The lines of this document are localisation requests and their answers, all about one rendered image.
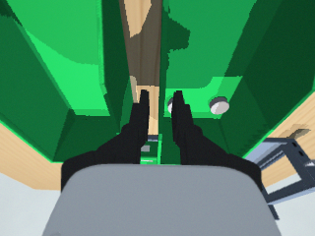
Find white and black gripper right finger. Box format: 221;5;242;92
171;90;262;193

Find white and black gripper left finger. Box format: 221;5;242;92
61;89;150;192

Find grey shelf rack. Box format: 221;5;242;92
245;138;315;220

